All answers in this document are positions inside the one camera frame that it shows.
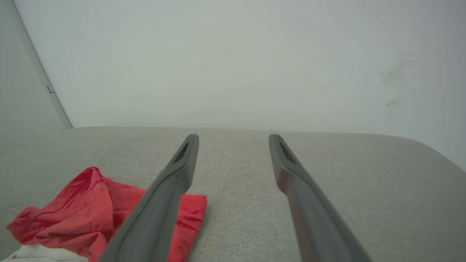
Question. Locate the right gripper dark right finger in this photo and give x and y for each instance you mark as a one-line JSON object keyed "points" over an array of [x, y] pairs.
{"points": [[313, 218]]}

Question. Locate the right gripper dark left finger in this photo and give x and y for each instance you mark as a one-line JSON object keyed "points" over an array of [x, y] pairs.
{"points": [[156, 214]]}

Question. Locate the red and white garment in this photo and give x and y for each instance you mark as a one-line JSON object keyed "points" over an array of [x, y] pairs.
{"points": [[72, 211]]}

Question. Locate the small metal strip bracket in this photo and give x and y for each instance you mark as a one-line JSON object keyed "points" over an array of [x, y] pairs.
{"points": [[50, 89]]}

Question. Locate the grey wall corner strip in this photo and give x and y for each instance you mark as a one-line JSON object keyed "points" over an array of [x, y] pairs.
{"points": [[36, 60]]}

